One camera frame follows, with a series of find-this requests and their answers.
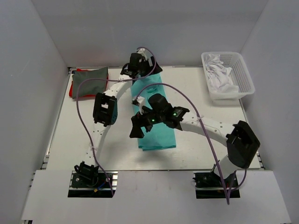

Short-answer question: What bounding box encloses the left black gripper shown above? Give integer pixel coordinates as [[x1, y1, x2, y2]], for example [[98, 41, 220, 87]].
[[137, 56, 163, 77]]

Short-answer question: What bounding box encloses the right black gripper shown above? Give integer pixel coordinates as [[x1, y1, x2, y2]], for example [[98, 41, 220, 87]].
[[130, 105, 165, 138]]

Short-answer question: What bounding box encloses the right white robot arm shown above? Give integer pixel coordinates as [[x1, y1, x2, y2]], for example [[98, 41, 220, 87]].
[[130, 94, 260, 186]]

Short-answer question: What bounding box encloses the crumpled white t shirt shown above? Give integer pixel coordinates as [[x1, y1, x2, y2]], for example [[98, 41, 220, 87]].
[[204, 54, 239, 93]]

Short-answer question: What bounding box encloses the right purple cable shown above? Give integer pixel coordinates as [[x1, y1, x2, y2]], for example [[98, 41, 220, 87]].
[[134, 83, 248, 205]]

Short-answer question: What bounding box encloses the folded grey t shirt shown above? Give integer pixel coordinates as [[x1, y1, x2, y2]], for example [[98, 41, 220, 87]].
[[71, 66, 109, 100]]

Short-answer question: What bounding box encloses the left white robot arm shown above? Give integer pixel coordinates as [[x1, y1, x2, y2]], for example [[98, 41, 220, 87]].
[[85, 47, 162, 165]]

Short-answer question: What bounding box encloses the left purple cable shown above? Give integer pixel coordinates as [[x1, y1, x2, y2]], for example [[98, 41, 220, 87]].
[[76, 47, 157, 196]]

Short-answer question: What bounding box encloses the white plastic basket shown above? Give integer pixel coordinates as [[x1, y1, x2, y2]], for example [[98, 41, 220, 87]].
[[201, 52, 255, 100]]

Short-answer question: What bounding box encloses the purple cable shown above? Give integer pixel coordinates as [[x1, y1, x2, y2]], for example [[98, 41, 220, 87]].
[[134, 83, 248, 205], [76, 47, 157, 196]]

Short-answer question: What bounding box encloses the folded red t shirt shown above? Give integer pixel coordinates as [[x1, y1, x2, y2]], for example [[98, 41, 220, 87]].
[[68, 68, 110, 98]]

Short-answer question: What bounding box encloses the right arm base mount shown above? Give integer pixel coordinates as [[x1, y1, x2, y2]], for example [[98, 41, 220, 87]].
[[192, 165, 241, 199]]

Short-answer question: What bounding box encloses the teal polo shirt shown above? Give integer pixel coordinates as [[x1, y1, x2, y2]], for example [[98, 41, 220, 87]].
[[130, 74, 176, 151]]

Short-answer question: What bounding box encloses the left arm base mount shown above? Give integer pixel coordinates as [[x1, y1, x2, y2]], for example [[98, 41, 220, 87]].
[[68, 162, 118, 198]]

